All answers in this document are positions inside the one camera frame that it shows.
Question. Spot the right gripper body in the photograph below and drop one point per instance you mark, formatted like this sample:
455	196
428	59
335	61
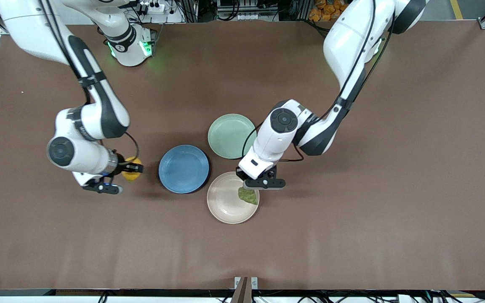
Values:
121	163

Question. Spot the yellow lemon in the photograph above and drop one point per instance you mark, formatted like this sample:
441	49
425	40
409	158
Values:
132	176

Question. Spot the green lettuce leaf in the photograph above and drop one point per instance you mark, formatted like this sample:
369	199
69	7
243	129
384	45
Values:
249	196

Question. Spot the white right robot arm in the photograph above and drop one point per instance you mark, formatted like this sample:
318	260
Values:
27	21

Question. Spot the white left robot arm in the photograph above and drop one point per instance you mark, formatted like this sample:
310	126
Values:
347	42

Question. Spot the beige plate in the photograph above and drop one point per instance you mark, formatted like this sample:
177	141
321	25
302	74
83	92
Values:
225	202

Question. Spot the mint green plate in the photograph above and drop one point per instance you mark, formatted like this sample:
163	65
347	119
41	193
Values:
227	136

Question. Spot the blue plate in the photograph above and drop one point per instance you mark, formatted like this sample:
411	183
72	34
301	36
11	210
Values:
183	169

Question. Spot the white power strip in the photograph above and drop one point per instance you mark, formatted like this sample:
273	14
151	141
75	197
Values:
152	6

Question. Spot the orange snack bag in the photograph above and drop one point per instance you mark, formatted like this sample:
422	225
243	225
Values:
324	10

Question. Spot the metal table edge bracket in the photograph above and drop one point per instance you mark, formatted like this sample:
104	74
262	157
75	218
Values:
246	283

